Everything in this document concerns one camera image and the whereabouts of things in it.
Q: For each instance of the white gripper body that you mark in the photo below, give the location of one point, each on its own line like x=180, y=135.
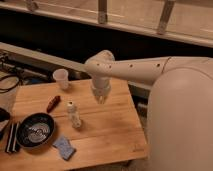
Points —
x=100, y=86

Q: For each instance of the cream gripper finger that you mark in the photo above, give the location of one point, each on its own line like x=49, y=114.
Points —
x=98, y=98
x=103, y=98

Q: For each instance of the small clear plastic bottle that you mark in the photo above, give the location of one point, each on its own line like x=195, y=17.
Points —
x=73, y=115

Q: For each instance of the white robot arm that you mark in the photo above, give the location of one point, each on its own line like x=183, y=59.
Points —
x=180, y=106

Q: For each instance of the wooden cutting board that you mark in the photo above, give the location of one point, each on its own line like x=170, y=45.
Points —
x=109, y=133

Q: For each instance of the translucent plastic cup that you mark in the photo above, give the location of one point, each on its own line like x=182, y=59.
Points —
x=61, y=77

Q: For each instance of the dark red sausage toy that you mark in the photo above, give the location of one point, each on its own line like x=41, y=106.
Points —
x=53, y=103

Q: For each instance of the blue sponge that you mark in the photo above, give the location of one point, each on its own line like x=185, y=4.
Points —
x=66, y=150

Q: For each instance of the dark patterned bowl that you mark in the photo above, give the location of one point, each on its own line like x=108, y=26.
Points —
x=35, y=130

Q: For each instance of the black object at left edge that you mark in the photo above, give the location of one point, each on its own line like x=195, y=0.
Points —
x=4, y=120

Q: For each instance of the black striped block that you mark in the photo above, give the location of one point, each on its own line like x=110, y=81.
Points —
x=12, y=145

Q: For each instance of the middle metal bracket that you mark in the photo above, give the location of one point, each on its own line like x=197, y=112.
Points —
x=102, y=11

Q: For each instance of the metal bracket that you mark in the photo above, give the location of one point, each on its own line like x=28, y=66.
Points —
x=165, y=16
x=102, y=11

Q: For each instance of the right metal bracket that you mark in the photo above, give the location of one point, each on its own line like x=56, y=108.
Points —
x=165, y=16

